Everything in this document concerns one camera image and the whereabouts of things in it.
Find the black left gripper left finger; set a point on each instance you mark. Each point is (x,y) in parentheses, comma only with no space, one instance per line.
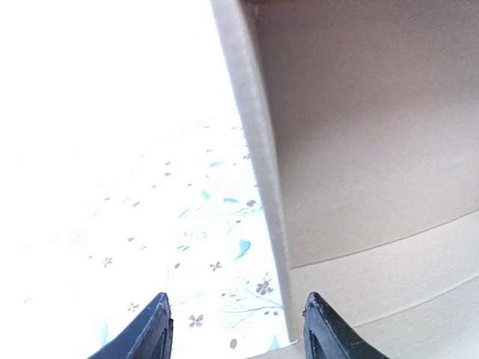
(148,336)

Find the brown cardboard box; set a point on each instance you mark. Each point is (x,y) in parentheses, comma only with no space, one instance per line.
(361,119)

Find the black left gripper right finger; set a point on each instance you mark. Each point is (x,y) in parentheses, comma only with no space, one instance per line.
(328,336)

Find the white floral table cloth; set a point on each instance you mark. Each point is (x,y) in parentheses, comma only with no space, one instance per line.
(95,222)

